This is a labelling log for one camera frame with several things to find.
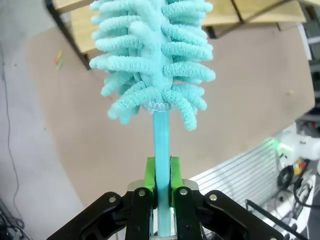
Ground ribbed aluminium base plate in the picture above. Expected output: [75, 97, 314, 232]
[188, 138, 284, 226]

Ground black cable bundle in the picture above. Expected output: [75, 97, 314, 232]
[276, 163, 320, 209]

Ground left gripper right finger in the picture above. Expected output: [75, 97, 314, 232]
[170, 156, 285, 240]

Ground teal chenille duster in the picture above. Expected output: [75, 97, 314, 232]
[89, 0, 217, 238]

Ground tangled dark floor cables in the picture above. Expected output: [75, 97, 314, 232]
[0, 199, 33, 240]

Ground thin black floor cable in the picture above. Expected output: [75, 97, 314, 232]
[0, 41, 21, 221]

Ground black metal bar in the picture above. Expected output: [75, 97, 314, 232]
[245, 198, 312, 240]

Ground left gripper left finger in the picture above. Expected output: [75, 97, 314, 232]
[46, 156, 158, 240]

